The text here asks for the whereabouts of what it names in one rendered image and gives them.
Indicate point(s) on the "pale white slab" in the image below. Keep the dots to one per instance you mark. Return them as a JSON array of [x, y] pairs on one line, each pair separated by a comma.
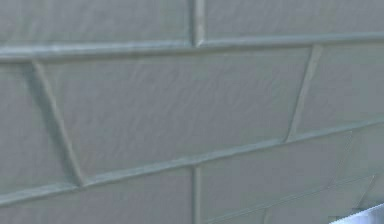
[[370, 216]]

